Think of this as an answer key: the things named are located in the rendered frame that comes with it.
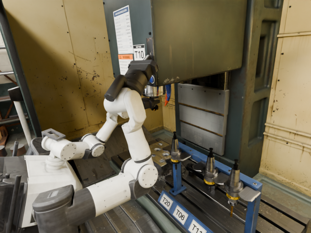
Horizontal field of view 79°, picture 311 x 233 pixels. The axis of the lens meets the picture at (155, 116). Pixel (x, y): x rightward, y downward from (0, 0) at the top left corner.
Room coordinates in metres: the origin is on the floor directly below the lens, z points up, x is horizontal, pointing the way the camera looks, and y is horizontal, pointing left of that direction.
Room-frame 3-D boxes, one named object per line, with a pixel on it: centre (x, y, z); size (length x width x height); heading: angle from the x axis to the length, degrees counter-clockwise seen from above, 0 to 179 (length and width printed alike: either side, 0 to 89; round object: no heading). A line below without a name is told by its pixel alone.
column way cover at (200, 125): (1.44, -0.37, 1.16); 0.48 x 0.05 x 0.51; 35
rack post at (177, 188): (0.92, -0.10, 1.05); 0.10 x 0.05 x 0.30; 125
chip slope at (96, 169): (1.73, 0.38, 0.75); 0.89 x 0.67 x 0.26; 125
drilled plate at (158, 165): (1.23, -0.02, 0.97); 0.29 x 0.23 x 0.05; 35
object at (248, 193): (0.53, -0.31, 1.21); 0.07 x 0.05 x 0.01; 125
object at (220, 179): (0.62, -0.25, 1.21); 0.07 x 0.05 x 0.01; 125
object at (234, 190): (0.57, -0.28, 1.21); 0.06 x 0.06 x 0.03
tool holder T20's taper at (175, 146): (0.84, -0.09, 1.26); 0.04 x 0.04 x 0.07
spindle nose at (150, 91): (1.19, 0.00, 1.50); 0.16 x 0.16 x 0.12
